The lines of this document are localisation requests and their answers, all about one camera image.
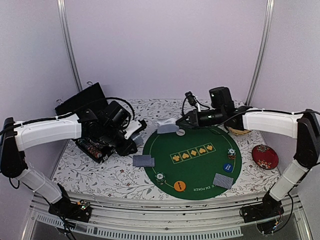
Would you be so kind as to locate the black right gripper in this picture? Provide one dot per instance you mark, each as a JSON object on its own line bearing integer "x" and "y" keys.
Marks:
{"x": 194, "y": 118}

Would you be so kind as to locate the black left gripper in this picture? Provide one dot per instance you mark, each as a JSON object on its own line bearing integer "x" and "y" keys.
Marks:
{"x": 125, "y": 150}

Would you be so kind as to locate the white dealer button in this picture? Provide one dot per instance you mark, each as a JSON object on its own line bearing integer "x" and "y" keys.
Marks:
{"x": 181, "y": 132}

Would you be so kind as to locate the grey card stack holder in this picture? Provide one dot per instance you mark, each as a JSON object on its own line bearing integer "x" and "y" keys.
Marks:
{"x": 138, "y": 139}

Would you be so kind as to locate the face-down card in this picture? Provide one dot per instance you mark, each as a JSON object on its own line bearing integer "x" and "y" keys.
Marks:
{"x": 165, "y": 126}
{"x": 223, "y": 181}

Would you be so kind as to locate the blue backed playing card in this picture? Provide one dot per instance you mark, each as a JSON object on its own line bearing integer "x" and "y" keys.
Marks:
{"x": 152, "y": 162}

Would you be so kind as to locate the multicolour poker chip stack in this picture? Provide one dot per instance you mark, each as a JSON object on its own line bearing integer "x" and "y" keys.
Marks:
{"x": 231, "y": 153}

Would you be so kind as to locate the blue small blind button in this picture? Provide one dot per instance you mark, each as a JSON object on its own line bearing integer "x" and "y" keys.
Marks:
{"x": 228, "y": 167}

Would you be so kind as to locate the orange big blind button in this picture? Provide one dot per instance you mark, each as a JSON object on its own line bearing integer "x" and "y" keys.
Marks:
{"x": 180, "y": 186}

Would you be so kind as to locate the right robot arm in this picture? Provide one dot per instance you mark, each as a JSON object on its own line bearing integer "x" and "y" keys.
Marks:
{"x": 302, "y": 126}

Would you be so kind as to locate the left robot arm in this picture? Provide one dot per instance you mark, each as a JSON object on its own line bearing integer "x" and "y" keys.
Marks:
{"x": 113, "y": 126}

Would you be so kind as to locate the poker chip row left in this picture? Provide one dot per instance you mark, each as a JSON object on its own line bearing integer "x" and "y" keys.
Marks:
{"x": 90, "y": 149}

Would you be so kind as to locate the round green poker mat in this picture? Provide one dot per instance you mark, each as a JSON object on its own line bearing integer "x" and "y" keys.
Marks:
{"x": 193, "y": 158}

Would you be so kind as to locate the floral patterned tablecloth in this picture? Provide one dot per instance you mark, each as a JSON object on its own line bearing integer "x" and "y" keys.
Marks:
{"x": 118, "y": 178}

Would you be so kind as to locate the round woven bamboo tray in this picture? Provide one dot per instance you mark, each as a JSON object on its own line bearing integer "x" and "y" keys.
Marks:
{"x": 237, "y": 132}

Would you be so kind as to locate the black poker chip case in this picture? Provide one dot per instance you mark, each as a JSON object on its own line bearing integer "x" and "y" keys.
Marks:
{"x": 86, "y": 96}

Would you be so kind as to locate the red floral round box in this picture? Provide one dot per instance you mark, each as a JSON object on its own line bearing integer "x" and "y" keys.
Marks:
{"x": 265, "y": 157}

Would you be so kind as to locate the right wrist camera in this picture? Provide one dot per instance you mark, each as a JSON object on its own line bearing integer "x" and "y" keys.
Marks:
{"x": 192, "y": 100}

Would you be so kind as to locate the aluminium front rail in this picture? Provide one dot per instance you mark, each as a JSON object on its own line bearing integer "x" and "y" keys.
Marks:
{"x": 174, "y": 219}

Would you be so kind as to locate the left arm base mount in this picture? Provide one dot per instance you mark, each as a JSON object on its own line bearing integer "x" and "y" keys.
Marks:
{"x": 79, "y": 211}

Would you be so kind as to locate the right aluminium frame post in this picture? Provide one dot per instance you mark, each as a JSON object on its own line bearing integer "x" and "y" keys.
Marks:
{"x": 268, "y": 16}

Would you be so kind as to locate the aluminium frame post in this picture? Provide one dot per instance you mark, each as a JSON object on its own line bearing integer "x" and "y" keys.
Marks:
{"x": 268, "y": 16}
{"x": 68, "y": 43}

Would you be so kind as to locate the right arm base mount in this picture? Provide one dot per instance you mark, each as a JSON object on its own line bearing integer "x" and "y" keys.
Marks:
{"x": 256, "y": 212}

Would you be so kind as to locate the left aluminium frame post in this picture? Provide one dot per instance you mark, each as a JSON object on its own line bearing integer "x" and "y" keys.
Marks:
{"x": 68, "y": 43}

